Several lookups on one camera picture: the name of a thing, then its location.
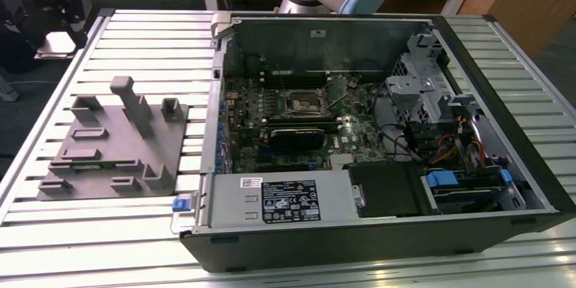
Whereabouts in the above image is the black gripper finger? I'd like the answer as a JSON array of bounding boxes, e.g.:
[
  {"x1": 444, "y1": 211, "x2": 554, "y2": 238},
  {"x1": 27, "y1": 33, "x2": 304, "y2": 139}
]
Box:
[
  {"x1": 67, "y1": 0, "x2": 94, "y2": 51},
  {"x1": 38, "y1": 0, "x2": 63, "y2": 36}
]

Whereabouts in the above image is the silver CPU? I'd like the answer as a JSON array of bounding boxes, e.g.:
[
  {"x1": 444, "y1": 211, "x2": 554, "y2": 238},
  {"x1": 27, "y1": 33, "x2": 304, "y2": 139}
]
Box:
[{"x1": 35, "y1": 31, "x2": 79, "y2": 60}]

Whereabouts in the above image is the CPU socket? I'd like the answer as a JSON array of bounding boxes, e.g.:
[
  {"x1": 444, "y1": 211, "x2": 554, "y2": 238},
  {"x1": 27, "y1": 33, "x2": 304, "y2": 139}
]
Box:
[{"x1": 282, "y1": 89, "x2": 332, "y2": 114}]

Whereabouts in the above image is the grey chair base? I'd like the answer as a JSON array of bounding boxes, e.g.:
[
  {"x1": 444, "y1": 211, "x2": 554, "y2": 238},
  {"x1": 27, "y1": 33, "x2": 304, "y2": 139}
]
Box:
[{"x1": 0, "y1": 74, "x2": 20, "y2": 103}]

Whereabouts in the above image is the pale grey case latch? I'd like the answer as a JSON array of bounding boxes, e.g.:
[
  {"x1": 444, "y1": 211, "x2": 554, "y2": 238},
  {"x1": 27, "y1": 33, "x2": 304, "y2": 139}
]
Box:
[{"x1": 210, "y1": 13, "x2": 236, "y2": 38}]

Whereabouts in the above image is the green RAM stick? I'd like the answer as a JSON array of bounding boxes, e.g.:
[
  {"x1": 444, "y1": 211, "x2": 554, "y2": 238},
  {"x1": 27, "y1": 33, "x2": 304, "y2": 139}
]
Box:
[{"x1": 70, "y1": 163, "x2": 118, "y2": 171}]

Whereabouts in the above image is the grey parts rack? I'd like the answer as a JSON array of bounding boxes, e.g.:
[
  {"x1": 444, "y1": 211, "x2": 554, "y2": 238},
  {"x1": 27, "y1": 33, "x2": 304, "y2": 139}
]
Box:
[{"x1": 35, "y1": 75, "x2": 190, "y2": 201}]

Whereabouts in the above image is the black graphics card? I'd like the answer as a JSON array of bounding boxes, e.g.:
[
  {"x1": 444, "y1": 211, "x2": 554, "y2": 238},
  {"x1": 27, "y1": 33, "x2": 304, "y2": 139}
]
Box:
[{"x1": 264, "y1": 126, "x2": 326, "y2": 152}]

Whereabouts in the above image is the blue plastic latch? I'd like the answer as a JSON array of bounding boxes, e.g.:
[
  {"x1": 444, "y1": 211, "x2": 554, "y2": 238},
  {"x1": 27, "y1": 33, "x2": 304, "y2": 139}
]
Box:
[{"x1": 172, "y1": 196, "x2": 192, "y2": 214}]

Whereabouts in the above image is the silver power supply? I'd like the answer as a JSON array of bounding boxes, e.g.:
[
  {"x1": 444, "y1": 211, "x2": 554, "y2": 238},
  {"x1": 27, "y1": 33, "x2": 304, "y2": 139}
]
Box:
[{"x1": 204, "y1": 170, "x2": 364, "y2": 229}]

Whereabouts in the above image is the green motherboard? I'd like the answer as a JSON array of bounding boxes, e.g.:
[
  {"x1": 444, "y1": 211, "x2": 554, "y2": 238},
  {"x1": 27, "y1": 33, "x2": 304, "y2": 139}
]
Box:
[{"x1": 220, "y1": 74, "x2": 392, "y2": 173}]

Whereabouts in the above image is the black rating label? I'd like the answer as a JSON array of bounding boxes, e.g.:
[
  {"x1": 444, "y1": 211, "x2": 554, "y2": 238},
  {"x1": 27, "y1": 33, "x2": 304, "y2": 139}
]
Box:
[{"x1": 262, "y1": 179, "x2": 318, "y2": 224}]

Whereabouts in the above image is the silver finned chipset heatsink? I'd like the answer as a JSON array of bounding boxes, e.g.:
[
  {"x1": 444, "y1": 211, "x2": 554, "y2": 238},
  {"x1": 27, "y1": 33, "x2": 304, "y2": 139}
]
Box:
[{"x1": 330, "y1": 152, "x2": 356, "y2": 169}]

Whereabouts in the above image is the silver metal drive cage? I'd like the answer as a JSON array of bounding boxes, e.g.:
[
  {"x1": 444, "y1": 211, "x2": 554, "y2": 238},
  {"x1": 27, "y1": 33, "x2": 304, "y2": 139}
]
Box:
[{"x1": 384, "y1": 33, "x2": 454, "y2": 123}]

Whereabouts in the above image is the black plastic shroud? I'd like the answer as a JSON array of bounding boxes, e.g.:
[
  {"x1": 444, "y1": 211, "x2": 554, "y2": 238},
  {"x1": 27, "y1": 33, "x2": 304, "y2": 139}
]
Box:
[{"x1": 347, "y1": 162, "x2": 442, "y2": 219}]

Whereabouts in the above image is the black open PC case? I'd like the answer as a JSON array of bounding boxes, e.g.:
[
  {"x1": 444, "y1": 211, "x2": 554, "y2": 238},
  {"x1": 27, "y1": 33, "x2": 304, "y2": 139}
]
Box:
[{"x1": 179, "y1": 11, "x2": 576, "y2": 274}]

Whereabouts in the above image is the blue disk carrier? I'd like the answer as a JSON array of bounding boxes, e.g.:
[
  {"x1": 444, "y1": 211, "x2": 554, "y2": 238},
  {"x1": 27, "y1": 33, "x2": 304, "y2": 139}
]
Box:
[{"x1": 423, "y1": 169, "x2": 506, "y2": 217}]

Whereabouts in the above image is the silver power supply handle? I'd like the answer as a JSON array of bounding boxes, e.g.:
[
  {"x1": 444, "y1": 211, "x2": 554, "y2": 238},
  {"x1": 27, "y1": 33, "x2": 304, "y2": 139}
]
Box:
[{"x1": 170, "y1": 190, "x2": 203, "y2": 235}]

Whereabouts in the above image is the black plastic bracket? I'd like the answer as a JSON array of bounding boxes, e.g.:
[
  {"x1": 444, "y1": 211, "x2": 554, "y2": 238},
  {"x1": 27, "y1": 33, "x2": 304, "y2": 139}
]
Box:
[{"x1": 403, "y1": 121, "x2": 444, "y2": 160}]

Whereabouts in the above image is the yellow braided wire bundle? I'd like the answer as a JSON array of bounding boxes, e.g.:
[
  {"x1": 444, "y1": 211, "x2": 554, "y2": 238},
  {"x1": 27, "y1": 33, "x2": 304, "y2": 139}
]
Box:
[{"x1": 427, "y1": 142, "x2": 459, "y2": 166}]

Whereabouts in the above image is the orange flat cable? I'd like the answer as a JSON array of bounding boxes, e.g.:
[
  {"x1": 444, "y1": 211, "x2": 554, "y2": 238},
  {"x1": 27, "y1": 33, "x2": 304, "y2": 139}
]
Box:
[{"x1": 466, "y1": 141, "x2": 490, "y2": 167}]

